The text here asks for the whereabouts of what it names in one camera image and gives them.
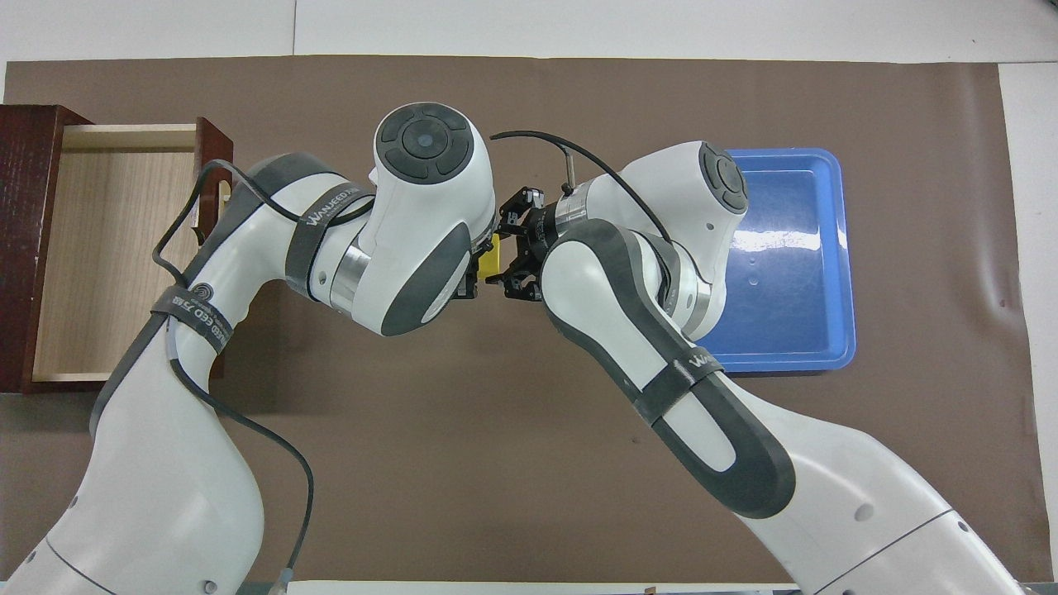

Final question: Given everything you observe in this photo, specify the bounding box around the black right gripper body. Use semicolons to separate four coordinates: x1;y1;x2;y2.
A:
514;201;566;288

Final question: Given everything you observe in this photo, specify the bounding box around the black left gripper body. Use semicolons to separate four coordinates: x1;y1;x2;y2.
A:
455;248;483;301

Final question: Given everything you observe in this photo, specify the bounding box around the wooden drawer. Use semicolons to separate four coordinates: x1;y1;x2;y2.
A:
32;117;235;383

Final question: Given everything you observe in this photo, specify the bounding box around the brown paper table mat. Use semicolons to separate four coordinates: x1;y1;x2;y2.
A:
0;55;1053;583

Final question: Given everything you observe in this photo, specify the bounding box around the blue plastic tray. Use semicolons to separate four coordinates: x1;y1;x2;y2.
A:
693;148;857;374

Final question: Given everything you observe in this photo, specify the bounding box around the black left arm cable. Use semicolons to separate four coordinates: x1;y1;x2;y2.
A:
150;158;378;595

